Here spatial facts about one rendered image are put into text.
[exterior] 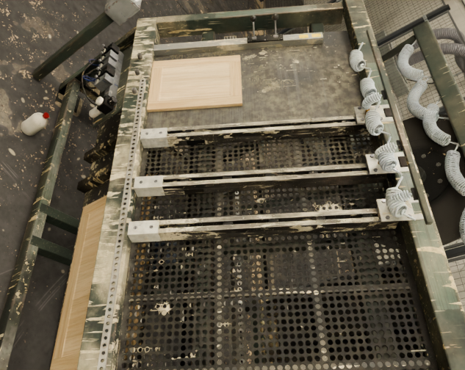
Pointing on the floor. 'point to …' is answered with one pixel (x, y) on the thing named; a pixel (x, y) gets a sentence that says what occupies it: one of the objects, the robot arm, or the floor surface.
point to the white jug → (34, 123)
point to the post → (73, 45)
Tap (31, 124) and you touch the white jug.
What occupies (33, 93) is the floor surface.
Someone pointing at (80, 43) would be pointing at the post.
